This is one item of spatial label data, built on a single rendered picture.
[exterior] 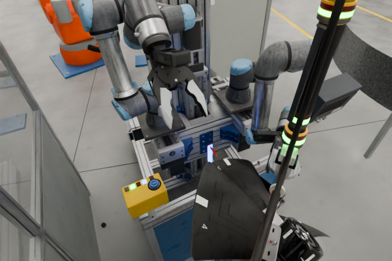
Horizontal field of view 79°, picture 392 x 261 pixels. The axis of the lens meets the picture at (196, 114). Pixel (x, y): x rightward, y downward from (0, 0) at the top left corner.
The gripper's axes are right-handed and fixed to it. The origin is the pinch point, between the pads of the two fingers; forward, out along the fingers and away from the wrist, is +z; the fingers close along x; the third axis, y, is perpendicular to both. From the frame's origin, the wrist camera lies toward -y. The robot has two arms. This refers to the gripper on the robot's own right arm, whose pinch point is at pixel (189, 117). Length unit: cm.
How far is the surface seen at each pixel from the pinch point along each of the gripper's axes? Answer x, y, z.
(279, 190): -2.4, -16.6, 17.6
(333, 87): -89, 24, 6
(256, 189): -24.0, 21.3, 28.4
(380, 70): -213, 60, 8
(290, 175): -14.7, -6.8, 19.9
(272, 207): 0.4, -16.9, 18.9
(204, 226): 5.2, 1.6, 22.9
